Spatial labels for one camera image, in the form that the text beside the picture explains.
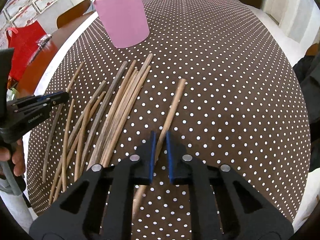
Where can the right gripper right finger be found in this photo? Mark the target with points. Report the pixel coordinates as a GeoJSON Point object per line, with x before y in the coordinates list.
{"type": "Point", "coordinates": [223, 205]}

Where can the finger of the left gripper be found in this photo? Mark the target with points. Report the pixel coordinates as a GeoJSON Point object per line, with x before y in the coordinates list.
{"type": "Point", "coordinates": [31, 103]}
{"type": "Point", "coordinates": [18, 124]}

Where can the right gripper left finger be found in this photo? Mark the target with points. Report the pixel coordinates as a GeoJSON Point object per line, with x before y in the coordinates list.
{"type": "Point", "coordinates": [99, 204]}

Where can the light wooden chopstick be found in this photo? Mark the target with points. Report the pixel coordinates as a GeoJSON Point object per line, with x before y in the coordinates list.
{"type": "Point", "coordinates": [171, 113]}

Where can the dark curved chopstick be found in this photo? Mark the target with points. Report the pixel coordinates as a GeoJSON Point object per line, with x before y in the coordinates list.
{"type": "Point", "coordinates": [56, 117]}

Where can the person's left hand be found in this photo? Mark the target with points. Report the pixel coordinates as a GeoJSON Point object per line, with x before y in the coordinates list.
{"type": "Point", "coordinates": [17, 157]}

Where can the red gift bag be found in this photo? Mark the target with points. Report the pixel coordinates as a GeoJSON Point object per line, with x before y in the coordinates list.
{"type": "Point", "coordinates": [23, 40]}

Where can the clear plastic packet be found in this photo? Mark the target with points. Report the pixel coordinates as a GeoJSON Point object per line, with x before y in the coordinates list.
{"type": "Point", "coordinates": [43, 41]}

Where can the dark wooden chopstick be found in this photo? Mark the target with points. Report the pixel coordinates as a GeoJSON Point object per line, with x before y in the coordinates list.
{"type": "Point", "coordinates": [100, 113]}

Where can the brown wooden chair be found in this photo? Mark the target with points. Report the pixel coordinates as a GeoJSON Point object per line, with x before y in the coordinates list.
{"type": "Point", "coordinates": [73, 13]}

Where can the pink cylindrical utensil holder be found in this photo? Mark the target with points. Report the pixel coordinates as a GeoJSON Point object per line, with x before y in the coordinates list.
{"type": "Point", "coordinates": [124, 21]}

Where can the brown polka dot tablecloth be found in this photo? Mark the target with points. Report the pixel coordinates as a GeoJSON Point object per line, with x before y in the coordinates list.
{"type": "Point", "coordinates": [200, 131]}

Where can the dark jacket on chair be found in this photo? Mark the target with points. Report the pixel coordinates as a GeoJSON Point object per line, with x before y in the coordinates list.
{"type": "Point", "coordinates": [307, 73]}

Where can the framed certificate on wall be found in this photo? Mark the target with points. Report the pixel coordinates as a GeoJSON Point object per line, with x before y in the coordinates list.
{"type": "Point", "coordinates": [43, 5]}
{"type": "Point", "coordinates": [14, 6]}

